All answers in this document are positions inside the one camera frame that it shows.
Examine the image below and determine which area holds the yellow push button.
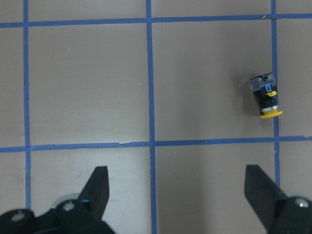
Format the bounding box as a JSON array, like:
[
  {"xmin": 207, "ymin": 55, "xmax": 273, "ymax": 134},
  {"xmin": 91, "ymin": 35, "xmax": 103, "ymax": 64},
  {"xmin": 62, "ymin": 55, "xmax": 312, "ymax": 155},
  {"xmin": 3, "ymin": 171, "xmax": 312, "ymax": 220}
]
[{"xmin": 250, "ymin": 72, "xmax": 283, "ymax": 119}]

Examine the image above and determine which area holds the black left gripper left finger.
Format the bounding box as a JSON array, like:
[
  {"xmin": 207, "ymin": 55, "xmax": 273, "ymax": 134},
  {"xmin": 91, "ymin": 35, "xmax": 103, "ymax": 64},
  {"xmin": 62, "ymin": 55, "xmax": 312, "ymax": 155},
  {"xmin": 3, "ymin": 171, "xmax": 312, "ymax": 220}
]
[{"xmin": 78, "ymin": 166, "xmax": 109, "ymax": 221}]

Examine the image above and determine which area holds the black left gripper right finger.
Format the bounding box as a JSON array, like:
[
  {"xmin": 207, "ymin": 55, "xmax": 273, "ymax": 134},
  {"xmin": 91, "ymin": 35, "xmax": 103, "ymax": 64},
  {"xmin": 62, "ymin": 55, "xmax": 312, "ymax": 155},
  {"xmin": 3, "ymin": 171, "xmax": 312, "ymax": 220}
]
[{"xmin": 244, "ymin": 165, "xmax": 288, "ymax": 232}]

